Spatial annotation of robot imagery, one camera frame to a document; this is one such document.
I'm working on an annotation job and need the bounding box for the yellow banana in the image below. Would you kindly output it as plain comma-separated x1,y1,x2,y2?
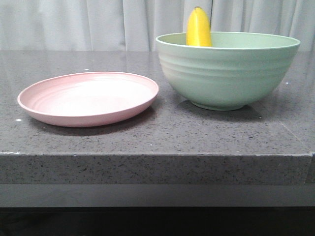
186,6,212,47

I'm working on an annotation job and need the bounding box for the pink plate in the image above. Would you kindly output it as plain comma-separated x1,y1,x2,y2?
17,72,159,127

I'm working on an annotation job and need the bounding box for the green bowl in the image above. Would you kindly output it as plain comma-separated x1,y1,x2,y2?
156,32,300,111

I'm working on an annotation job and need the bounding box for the white curtain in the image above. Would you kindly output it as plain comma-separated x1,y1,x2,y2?
0,0,315,51

